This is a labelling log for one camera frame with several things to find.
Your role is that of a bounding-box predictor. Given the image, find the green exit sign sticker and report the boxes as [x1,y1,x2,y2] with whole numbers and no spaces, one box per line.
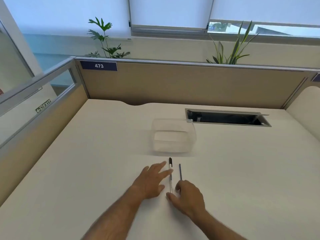
[35,99,52,113]

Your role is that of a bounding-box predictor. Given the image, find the broad-leaf green plant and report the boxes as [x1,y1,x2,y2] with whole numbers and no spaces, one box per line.
[84,17,131,59]

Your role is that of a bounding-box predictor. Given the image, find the white rounded neighbouring desk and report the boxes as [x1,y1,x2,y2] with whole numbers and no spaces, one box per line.
[285,85,320,149]

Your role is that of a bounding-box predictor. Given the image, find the wide white roller blind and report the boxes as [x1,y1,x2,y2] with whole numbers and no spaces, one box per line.
[7,0,132,39]
[209,0,320,38]

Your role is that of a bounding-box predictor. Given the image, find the long-leaf green plant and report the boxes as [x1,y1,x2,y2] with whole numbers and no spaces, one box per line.
[206,20,260,65]

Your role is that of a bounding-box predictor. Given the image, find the beige desk partition panel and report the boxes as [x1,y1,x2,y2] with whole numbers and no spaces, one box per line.
[74,56,320,110]

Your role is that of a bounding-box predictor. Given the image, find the person's right hand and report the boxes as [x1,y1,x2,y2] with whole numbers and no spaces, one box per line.
[166,180,206,219]

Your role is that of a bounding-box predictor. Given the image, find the narrow white roller blind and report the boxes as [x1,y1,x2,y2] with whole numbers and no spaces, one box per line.
[128,0,215,29]

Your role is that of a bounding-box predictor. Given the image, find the person's right forearm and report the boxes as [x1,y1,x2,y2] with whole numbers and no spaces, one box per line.
[193,208,247,240]

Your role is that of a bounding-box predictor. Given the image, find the person's left forearm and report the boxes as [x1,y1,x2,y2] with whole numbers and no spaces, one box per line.
[81,186,148,240]

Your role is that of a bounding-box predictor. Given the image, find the glass-topped side partition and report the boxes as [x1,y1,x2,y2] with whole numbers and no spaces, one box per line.
[0,57,88,206]

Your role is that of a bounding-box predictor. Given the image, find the clear plastic container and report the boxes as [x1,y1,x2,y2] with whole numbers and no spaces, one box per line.
[151,118,197,155]

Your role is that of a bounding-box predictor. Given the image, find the person's left hand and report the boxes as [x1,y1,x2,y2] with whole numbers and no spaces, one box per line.
[131,161,174,200]

